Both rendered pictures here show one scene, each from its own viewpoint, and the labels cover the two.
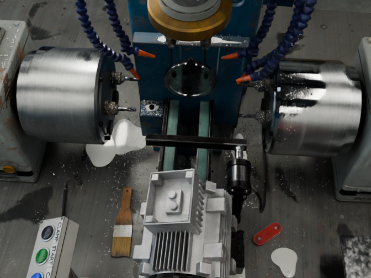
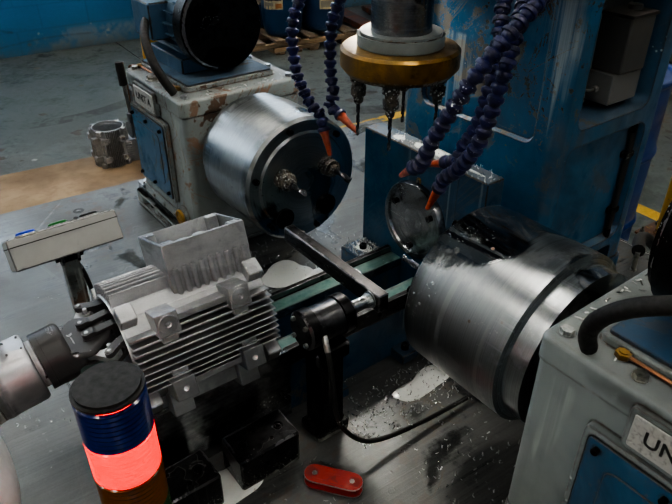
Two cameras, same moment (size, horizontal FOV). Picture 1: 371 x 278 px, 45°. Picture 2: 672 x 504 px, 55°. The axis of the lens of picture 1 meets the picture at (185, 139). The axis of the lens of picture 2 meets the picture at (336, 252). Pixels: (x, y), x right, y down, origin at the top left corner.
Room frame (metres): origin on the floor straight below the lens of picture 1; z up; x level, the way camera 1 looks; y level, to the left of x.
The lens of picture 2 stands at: (0.05, -0.69, 1.59)
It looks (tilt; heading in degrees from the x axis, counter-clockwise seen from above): 33 degrees down; 49
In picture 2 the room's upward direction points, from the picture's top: straight up
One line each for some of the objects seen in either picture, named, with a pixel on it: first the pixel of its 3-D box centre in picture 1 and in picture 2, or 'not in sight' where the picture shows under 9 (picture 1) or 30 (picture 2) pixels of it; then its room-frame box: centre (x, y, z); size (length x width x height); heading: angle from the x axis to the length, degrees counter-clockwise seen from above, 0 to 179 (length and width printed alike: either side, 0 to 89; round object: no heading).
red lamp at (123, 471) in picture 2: not in sight; (123, 446); (0.16, -0.27, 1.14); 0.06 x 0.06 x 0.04
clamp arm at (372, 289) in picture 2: (196, 142); (331, 265); (0.61, -0.03, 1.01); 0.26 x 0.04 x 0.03; 86
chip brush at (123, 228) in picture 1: (123, 220); not in sight; (0.49, 0.17, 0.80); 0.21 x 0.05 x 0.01; 178
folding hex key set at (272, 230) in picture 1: (266, 234); (333, 480); (0.44, -0.22, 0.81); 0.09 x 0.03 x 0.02; 123
